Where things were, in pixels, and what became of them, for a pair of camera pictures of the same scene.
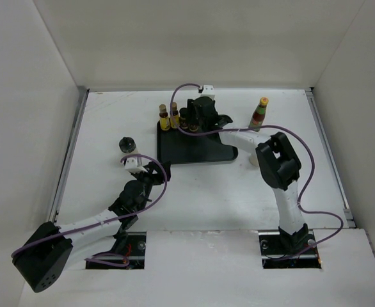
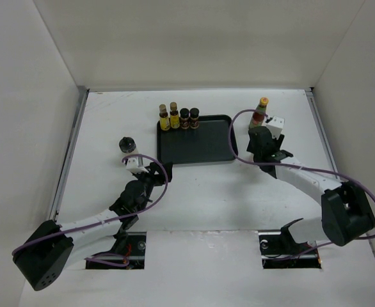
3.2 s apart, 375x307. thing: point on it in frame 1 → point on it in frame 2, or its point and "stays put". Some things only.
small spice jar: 183,119 stays put
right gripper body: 191,110 → 278,142
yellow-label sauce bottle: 164,121 stays put
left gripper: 159,178 stays put
